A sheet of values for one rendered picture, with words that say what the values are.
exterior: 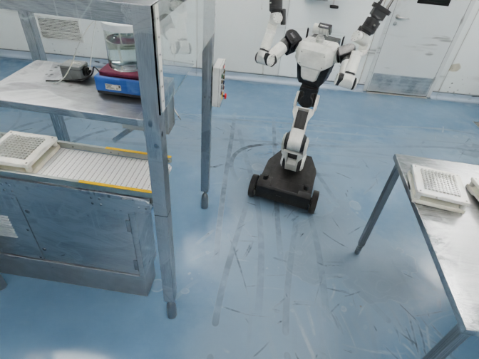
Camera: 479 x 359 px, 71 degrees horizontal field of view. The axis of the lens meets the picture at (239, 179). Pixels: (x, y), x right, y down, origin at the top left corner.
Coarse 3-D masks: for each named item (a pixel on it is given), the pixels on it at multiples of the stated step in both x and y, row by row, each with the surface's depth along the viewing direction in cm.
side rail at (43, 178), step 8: (0, 168) 152; (8, 176) 152; (16, 176) 151; (24, 176) 151; (32, 176) 150; (40, 176) 150; (48, 176) 150; (64, 184) 151; (72, 184) 150; (80, 184) 150; (88, 184) 149; (120, 192) 149; (128, 192) 149; (136, 192) 148; (144, 192) 148
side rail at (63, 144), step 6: (0, 132) 173; (6, 132) 173; (60, 144) 172; (66, 144) 171; (72, 144) 171; (78, 144) 171; (84, 144) 171; (90, 150) 172; (96, 150) 171; (102, 150) 171; (108, 150) 170; (114, 150) 170; (126, 156) 171; (132, 156) 171; (138, 156) 170; (144, 156) 170
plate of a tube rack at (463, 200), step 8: (416, 168) 180; (424, 168) 180; (416, 176) 174; (456, 176) 177; (416, 184) 169; (416, 192) 165; (424, 192) 164; (432, 192) 165; (440, 192) 165; (464, 192) 167; (448, 200) 162; (456, 200) 162; (464, 200) 162
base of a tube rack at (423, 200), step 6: (408, 174) 184; (408, 180) 181; (414, 186) 175; (414, 192) 171; (414, 198) 167; (420, 198) 168; (426, 198) 168; (426, 204) 167; (432, 204) 166; (438, 204) 166; (444, 204) 166; (450, 204) 166; (456, 204) 166; (450, 210) 165; (456, 210) 165; (462, 210) 164
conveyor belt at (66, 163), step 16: (48, 160) 164; (64, 160) 165; (80, 160) 166; (96, 160) 167; (112, 160) 168; (128, 160) 169; (144, 160) 171; (64, 176) 156; (80, 176) 157; (96, 176) 158; (112, 176) 159; (128, 176) 160; (144, 176) 161
